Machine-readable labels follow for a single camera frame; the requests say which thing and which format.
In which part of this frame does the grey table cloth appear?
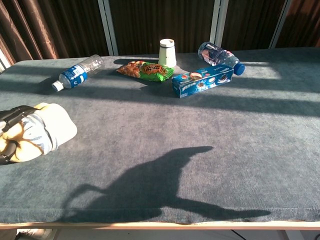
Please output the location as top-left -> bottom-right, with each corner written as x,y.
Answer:
0,47 -> 320,225

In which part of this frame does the yellow plush toy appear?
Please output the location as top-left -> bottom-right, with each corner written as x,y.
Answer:
0,102 -> 78,164

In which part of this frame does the brown curtain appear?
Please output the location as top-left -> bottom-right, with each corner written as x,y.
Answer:
0,0 -> 320,66

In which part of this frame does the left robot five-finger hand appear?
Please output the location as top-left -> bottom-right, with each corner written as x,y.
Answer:
0,105 -> 38,166

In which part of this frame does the clear bottle with blue cap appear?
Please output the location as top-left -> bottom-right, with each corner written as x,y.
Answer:
197,41 -> 246,76

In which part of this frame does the white paper cup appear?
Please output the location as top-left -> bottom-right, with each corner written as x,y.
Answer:
157,38 -> 177,68

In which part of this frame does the blue cookie box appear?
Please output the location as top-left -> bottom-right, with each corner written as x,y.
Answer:
171,63 -> 235,99

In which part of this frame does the white window frame bar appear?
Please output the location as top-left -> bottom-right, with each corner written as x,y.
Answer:
209,0 -> 229,48
0,48 -> 12,73
97,0 -> 119,57
269,0 -> 293,49

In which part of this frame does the orange and green snack bag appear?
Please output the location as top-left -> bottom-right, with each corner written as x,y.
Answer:
116,60 -> 175,83

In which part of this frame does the clear bottle with blue label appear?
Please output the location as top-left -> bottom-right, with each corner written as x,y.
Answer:
51,54 -> 105,92

